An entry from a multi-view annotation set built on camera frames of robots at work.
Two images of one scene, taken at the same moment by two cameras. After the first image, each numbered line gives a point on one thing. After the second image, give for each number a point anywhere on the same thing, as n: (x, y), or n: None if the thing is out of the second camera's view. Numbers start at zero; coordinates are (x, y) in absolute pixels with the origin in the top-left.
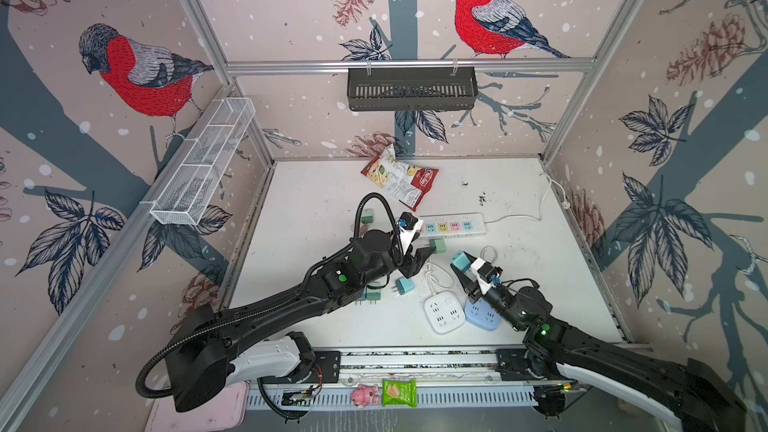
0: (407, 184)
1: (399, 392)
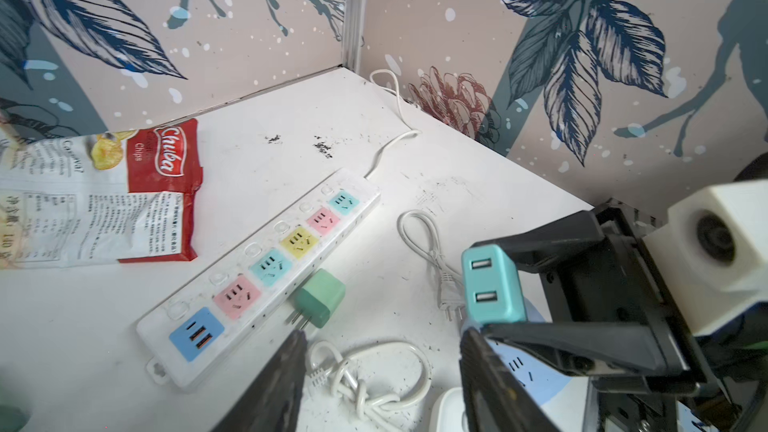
0: (119, 197)
1: None
